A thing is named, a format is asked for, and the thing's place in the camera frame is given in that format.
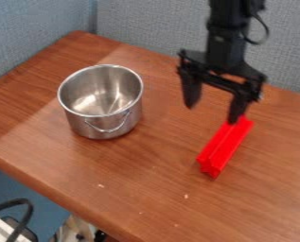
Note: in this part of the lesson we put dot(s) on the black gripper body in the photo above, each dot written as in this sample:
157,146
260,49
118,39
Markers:
220,65

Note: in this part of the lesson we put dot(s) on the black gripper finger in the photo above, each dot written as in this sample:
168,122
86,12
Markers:
190,85
239,104

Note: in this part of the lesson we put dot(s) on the red cross-shaped block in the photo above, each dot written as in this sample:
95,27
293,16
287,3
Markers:
216,154

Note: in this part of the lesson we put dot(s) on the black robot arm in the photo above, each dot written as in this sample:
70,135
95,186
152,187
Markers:
233,25

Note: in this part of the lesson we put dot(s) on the metal pot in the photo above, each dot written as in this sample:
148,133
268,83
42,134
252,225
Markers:
101,97

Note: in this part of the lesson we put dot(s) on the white striped object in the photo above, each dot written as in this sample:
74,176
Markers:
2,230

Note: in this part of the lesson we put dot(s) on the wooden table leg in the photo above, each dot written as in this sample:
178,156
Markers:
75,230

